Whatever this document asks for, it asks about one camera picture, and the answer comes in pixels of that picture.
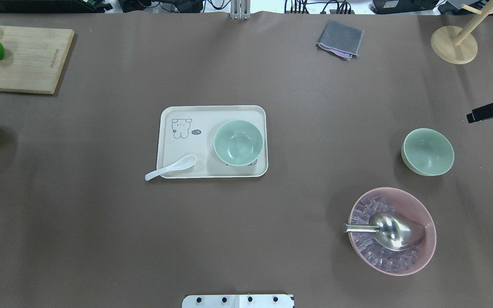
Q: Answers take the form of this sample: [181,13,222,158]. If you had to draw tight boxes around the green bowl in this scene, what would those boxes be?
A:
[213,120,264,166]
[401,128,454,177]

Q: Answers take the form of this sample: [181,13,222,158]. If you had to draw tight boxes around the wooden mug tree stand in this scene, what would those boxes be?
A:
[431,0,493,65]

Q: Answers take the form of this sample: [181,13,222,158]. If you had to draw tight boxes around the metal ice scoop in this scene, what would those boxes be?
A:
[341,212,426,252]

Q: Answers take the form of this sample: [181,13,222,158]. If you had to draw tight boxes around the pink bowl with ice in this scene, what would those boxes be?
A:
[347,187,437,276]

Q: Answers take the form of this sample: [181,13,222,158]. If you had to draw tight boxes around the grey folded cloth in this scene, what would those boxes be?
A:
[316,20,364,61]

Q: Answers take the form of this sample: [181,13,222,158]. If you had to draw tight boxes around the green bowl on tray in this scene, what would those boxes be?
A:
[213,120,264,166]

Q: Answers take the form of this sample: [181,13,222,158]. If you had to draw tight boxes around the cream bunny tray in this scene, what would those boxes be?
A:
[156,105,269,179]

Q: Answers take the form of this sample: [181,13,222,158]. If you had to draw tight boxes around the white ceramic spoon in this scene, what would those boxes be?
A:
[144,154,197,181]

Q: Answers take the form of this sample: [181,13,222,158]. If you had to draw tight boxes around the bamboo cutting board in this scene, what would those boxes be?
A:
[0,25,74,95]

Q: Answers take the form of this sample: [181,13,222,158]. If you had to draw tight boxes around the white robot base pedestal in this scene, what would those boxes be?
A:
[181,294,295,308]

